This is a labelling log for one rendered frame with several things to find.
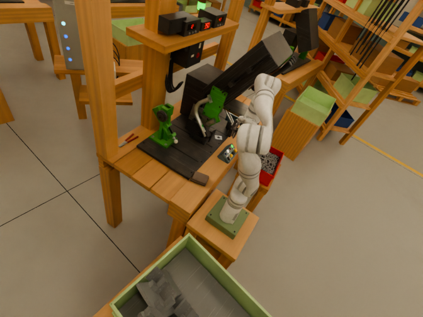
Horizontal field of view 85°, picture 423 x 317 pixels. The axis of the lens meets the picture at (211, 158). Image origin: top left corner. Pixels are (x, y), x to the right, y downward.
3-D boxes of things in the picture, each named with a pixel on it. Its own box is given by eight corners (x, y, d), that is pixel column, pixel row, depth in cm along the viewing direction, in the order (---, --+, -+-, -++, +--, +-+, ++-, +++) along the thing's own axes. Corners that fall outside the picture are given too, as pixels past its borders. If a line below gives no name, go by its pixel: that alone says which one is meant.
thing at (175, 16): (185, 31, 126) (187, 17, 122) (168, 35, 116) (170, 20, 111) (174, 26, 128) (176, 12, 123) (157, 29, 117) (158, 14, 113)
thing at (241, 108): (254, 112, 175) (255, 109, 173) (246, 121, 164) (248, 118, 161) (211, 90, 183) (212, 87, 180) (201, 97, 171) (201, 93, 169)
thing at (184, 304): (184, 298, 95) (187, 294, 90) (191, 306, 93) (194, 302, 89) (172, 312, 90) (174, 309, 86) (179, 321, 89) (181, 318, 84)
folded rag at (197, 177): (189, 181, 140) (190, 178, 138) (194, 172, 145) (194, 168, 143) (204, 187, 139) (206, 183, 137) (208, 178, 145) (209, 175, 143)
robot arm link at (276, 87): (268, 109, 103) (249, 102, 103) (284, 77, 92) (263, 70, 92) (267, 117, 98) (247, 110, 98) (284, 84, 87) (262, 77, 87)
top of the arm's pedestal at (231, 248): (257, 221, 143) (259, 217, 140) (233, 263, 121) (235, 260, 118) (214, 192, 150) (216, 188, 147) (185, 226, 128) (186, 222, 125)
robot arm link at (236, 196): (235, 174, 107) (224, 197, 118) (250, 188, 103) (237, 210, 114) (247, 167, 113) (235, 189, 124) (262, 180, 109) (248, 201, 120)
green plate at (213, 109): (219, 119, 167) (231, 92, 156) (215, 121, 160) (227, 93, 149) (206, 112, 169) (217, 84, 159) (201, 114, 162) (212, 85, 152)
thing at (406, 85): (399, 90, 679) (411, 77, 648) (417, 105, 623) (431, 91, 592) (364, 82, 657) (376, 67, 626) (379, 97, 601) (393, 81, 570)
